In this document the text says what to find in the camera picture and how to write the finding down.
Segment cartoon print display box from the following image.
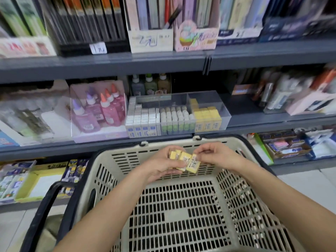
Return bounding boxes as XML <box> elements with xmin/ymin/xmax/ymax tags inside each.
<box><xmin>0</xmin><ymin>0</ymin><xmax>57</xmax><ymax>58</ymax></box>

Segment white glue display box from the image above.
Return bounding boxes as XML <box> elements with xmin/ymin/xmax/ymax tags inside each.
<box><xmin>0</xmin><ymin>81</ymin><xmax>74</xmax><ymax>146</ymax></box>

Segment pink glue bottle purple cap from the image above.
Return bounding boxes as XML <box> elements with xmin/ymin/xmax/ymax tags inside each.
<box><xmin>72</xmin><ymin>99</ymin><xmax>102</xmax><ymax>133</ymax></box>
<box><xmin>85</xmin><ymin>87</ymin><xmax>106</xmax><ymax>123</ymax></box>

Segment colourful pencil display box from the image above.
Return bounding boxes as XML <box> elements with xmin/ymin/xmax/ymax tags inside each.
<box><xmin>173</xmin><ymin>0</ymin><xmax>220</xmax><ymax>52</ymax></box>

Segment row of white green erasers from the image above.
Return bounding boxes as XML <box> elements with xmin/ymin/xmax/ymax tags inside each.
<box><xmin>160</xmin><ymin>105</ymin><xmax>196</xmax><ymax>135</ymax></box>

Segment person's left hand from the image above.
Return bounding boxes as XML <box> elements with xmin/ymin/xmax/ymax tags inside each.
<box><xmin>138</xmin><ymin>146</ymin><xmax>189</xmax><ymax>183</ymax></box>

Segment dark blue yellow packets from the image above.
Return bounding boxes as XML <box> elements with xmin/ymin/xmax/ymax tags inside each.
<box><xmin>59</xmin><ymin>158</ymin><xmax>90</xmax><ymax>196</ymax></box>

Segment grey store shelves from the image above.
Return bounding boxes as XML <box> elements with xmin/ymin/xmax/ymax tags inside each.
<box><xmin>0</xmin><ymin>0</ymin><xmax>336</xmax><ymax>208</ymax></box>

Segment person's left forearm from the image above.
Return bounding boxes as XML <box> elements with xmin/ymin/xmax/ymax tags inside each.
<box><xmin>52</xmin><ymin>170</ymin><xmax>155</xmax><ymax>252</ymax></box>

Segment rows of white erasers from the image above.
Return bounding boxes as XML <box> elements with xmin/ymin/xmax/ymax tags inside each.
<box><xmin>126</xmin><ymin>96</ymin><xmax>162</xmax><ymax>139</ymax></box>

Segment person's right forearm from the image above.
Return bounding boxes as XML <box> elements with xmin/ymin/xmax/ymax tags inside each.
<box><xmin>233</xmin><ymin>161</ymin><xmax>336</xmax><ymax>252</ymax></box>

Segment blue white display box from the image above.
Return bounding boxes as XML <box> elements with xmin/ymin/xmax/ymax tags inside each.
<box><xmin>218</xmin><ymin>0</ymin><xmax>336</xmax><ymax>46</ymax></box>

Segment pink glue display box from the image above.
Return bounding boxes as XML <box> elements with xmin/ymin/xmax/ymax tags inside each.
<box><xmin>70</xmin><ymin>79</ymin><xmax>129</xmax><ymax>143</ymax></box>

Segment row of clear glue bottles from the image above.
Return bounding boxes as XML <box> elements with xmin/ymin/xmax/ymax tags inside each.
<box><xmin>2</xmin><ymin>105</ymin><xmax>53</xmax><ymax>140</ymax></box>

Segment white price label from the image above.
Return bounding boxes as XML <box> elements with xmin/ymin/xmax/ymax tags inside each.
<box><xmin>89</xmin><ymin>42</ymin><xmax>108</xmax><ymax>55</ymax></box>

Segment yellow erasers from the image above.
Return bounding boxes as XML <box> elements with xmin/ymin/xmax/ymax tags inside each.
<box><xmin>189</xmin><ymin>98</ymin><xmax>223</xmax><ymax>133</ymax></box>

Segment person's right hand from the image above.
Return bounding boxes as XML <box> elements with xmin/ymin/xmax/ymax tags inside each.
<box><xmin>194</xmin><ymin>142</ymin><xmax>247</xmax><ymax>174</ymax></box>

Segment yellow empty display box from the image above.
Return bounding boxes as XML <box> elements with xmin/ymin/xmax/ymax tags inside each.
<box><xmin>16</xmin><ymin>164</ymin><xmax>66</xmax><ymax>203</ymax></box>

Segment beige shopping basket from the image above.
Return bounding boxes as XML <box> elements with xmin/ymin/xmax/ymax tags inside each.
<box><xmin>20</xmin><ymin>135</ymin><xmax>308</xmax><ymax>252</ymax></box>

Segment white eraser display box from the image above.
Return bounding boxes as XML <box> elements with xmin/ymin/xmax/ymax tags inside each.
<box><xmin>0</xmin><ymin>160</ymin><xmax>36</xmax><ymax>204</ymax></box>

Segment black pen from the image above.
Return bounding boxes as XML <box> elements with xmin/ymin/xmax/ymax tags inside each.
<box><xmin>163</xmin><ymin>8</ymin><xmax>182</xmax><ymax>29</ymax></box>

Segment pink glue bottle orange cap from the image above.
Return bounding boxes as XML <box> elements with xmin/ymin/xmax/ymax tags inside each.
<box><xmin>110</xmin><ymin>84</ymin><xmax>128</xmax><ymax>113</ymax></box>
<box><xmin>105</xmin><ymin>89</ymin><xmax>126</xmax><ymax>119</ymax></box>
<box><xmin>100</xmin><ymin>93</ymin><xmax>121</xmax><ymax>126</ymax></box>

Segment white pencil display box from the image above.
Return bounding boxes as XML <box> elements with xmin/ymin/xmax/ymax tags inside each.
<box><xmin>125</xmin><ymin>0</ymin><xmax>175</xmax><ymax>54</ymax></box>

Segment black lead tube display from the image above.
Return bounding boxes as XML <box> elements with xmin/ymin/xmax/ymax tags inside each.
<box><xmin>39</xmin><ymin>0</ymin><xmax>130</xmax><ymax>56</ymax></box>

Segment translucent glue bottle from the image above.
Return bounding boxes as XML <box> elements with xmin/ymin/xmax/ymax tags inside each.
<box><xmin>130</xmin><ymin>75</ymin><xmax>146</xmax><ymax>97</ymax></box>
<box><xmin>157</xmin><ymin>73</ymin><xmax>172</xmax><ymax>94</ymax></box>
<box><xmin>145</xmin><ymin>74</ymin><xmax>158</xmax><ymax>96</ymax></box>

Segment clear plastic divider tray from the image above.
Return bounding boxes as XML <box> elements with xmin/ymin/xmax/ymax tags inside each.
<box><xmin>127</xmin><ymin>91</ymin><xmax>232</xmax><ymax>139</ymax></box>

